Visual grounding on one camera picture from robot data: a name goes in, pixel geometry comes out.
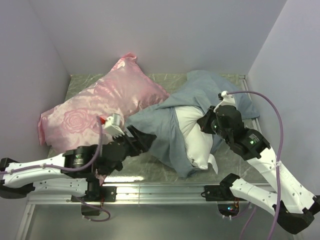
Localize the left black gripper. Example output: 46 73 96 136
111 124 157 157

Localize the white pillow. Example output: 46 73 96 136
174 106 219 173

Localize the blue and beige pillowcase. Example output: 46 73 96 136
124 69 261 179

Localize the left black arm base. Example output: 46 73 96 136
79 186 117 217

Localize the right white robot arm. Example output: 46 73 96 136
197 105 320 235

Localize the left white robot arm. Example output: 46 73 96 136
0 122 157 201

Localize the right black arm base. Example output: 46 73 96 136
200 185 251 220

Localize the pink satin rose pillow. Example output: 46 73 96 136
37 53 169 154

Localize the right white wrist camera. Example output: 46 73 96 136
216 91 236 108

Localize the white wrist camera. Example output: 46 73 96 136
216 91 236 108
99 113 125 138

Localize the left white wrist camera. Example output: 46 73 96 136
99 113 125 138

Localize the aluminium rail frame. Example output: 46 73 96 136
14 181 293 240

